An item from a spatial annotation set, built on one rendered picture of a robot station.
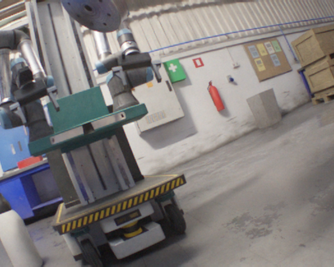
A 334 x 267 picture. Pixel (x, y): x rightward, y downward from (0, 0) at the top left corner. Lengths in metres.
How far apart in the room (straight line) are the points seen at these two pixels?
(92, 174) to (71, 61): 0.71
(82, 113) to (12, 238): 0.93
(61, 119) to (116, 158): 0.38
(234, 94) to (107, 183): 4.07
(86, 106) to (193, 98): 3.54
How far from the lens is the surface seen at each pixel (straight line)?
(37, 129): 1.26
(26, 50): 1.32
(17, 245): 1.69
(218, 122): 4.89
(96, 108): 1.44
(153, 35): 5.13
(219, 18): 5.90
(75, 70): 1.60
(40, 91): 0.95
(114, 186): 1.49
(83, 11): 0.68
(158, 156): 4.50
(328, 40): 5.10
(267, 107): 4.87
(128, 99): 1.33
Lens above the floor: 0.50
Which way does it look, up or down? 3 degrees up
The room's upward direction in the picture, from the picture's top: 22 degrees counter-clockwise
